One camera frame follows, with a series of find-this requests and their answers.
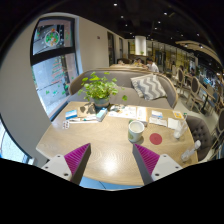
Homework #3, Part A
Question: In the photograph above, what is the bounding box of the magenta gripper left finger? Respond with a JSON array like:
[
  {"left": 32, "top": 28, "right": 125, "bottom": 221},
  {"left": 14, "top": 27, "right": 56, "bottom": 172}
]
[{"left": 41, "top": 142, "right": 92, "bottom": 186}]

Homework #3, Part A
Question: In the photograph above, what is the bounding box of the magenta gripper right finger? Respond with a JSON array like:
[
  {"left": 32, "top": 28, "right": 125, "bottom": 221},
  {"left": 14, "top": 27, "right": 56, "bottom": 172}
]
[{"left": 132, "top": 143, "right": 183, "bottom": 186}]

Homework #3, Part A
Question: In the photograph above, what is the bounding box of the clear plastic water bottle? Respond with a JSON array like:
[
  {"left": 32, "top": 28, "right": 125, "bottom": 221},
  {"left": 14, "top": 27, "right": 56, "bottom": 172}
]
[{"left": 181, "top": 140, "right": 201, "bottom": 162}]

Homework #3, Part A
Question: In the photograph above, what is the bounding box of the red round coaster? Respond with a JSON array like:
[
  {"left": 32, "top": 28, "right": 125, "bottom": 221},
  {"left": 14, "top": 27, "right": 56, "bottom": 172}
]
[{"left": 149, "top": 133, "right": 162, "bottom": 145}]

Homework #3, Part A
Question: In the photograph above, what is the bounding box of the white paper cup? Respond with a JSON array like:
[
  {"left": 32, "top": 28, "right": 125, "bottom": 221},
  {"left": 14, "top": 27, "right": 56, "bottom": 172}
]
[{"left": 128, "top": 121, "right": 144, "bottom": 142}]

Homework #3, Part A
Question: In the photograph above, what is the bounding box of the small blister pack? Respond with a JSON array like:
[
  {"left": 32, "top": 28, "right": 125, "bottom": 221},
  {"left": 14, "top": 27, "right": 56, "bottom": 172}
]
[{"left": 62, "top": 120, "right": 70, "bottom": 129}]

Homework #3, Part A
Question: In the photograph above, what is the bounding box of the white blue leaflet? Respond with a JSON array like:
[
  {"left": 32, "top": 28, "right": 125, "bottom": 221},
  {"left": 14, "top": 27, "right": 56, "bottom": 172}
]
[{"left": 149, "top": 110, "right": 167, "bottom": 126}]

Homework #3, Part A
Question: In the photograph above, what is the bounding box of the white napkin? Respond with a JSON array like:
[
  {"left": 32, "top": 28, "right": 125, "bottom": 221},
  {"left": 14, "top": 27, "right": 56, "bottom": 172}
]
[{"left": 168, "top": 118, "right": 179, "bottom": 129}]

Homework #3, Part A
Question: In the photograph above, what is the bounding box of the blue white card box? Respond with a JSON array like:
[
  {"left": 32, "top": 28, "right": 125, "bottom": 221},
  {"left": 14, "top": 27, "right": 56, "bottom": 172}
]
[{"left": 65, "top": 110, "right": 77, "bottom": 120}]

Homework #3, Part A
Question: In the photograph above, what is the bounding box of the open menu booklet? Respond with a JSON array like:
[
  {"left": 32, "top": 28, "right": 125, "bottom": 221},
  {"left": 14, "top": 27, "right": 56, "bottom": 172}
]
[{"left": 108, "top": 105, "right": 148, "bottom": 122}]

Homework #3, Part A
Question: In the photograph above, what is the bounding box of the blue tissue pack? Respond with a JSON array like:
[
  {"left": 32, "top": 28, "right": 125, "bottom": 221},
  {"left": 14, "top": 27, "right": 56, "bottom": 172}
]
[{"left": 96, "top": 108, "right": 108, "bottom": 122}]

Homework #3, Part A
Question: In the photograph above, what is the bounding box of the brown cardboard sign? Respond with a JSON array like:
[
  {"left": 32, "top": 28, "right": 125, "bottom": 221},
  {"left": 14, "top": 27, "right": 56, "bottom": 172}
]
[{"left": 77, "top": 103, "right": 96, "bottom": 118}]

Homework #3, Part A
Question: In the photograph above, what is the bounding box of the yellow card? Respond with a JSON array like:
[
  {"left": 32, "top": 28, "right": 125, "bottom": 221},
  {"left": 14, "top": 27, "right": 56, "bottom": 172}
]
[{"left": 173, "top": 111, "right": 183, "bottom": 119}]

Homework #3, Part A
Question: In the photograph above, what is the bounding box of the dark tufted armchair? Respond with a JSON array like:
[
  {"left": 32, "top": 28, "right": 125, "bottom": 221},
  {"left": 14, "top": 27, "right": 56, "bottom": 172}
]
[{"left": 186, "top": 116, "right": 212, "bottom": 161}]

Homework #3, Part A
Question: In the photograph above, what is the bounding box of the grey curved sofa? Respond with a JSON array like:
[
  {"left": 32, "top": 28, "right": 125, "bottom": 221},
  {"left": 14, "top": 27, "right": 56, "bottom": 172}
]
[{"left": 68, "top": 68, "right": 178, "bottom": 109}]

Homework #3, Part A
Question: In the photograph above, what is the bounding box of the grey chevron cushion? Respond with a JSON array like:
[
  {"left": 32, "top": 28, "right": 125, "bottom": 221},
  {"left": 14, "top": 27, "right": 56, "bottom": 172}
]
[{"left": 131, "top": 74, "right": 167, "bottom": 101}]

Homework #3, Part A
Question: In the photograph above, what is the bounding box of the green potted plant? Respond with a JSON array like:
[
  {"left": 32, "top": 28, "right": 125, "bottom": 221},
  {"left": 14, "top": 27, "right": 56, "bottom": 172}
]
[{"left": 78, "top": 72, "right": 119, "bottom": 108}]

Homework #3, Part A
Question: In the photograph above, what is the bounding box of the wooden dining chair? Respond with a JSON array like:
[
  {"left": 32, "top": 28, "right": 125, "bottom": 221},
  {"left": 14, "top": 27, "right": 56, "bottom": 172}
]
[{"left": 188, "top": 77, "right": 203, "bottom": 107}]

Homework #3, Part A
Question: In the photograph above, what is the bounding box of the seated person white shirt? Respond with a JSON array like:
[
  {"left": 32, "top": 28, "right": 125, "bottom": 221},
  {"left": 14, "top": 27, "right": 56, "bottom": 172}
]
[{"left": 147, "top": 58, "right": 159, "bottom": 72}]

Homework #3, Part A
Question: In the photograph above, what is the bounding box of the white pillar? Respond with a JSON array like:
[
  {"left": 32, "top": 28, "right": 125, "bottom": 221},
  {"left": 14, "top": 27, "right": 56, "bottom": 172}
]
[{"left": 135, "top": 35, "right": 147, "bottom": 56}]

